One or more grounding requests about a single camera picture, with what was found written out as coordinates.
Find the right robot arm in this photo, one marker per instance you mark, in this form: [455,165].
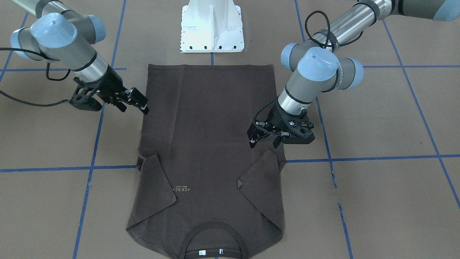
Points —
[62,34]

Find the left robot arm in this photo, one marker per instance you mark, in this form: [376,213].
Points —
[316,69]

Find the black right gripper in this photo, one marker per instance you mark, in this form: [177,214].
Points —
[107,85]

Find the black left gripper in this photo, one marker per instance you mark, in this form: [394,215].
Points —
[274,118]

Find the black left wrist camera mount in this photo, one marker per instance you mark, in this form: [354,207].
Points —
[299,128]

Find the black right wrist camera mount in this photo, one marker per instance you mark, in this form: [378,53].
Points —
[82,98]

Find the dark brown t-shirt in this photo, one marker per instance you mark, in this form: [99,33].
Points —
[203,191]

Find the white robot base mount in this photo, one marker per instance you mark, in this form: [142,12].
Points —
[211,26]

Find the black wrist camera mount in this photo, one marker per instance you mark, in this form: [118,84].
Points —
[299,128]
[82,98]

